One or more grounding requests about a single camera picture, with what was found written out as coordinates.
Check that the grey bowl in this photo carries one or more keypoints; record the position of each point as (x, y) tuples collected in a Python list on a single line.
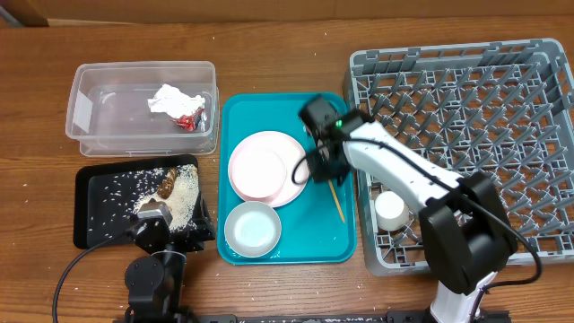
[(252, 229)]

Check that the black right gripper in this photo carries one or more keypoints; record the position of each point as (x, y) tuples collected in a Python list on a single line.
[(318, 171)]

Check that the teal plastic tray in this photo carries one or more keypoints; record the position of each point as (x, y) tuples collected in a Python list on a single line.
[(312, 231)]

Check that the red snack wrapper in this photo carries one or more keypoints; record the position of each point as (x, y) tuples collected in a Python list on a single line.
[(190, 123)]

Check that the wooden chopstick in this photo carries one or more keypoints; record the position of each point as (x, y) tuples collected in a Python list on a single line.
[(336, 200)]

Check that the white napkin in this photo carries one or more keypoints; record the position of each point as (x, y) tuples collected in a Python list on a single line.
[(172, 101)]

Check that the black tray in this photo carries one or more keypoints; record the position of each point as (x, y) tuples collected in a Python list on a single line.
[(105, 196)]

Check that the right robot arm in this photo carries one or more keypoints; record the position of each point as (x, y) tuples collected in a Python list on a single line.
[(466, 233)]

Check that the white pink bowl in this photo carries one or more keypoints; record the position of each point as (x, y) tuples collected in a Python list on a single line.
[(257, 174)]

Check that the white rice pile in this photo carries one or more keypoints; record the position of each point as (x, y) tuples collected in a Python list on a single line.
[(181, 200)]

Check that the clear plastic bin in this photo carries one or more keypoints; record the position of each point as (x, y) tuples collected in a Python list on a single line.
[(109, 115)]

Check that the white cup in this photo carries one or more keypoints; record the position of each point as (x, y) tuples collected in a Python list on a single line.
[(392, 213)]

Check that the grey plastic dish rack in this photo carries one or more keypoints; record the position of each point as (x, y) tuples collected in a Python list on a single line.
[(503, 108)]

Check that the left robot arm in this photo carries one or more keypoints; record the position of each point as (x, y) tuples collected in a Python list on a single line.
[(155, 281)]

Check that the pink plate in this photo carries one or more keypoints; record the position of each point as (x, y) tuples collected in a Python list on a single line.
[(290, 151)]

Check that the brown mushroom piece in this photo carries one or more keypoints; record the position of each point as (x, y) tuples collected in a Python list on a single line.
[(166, 187)]

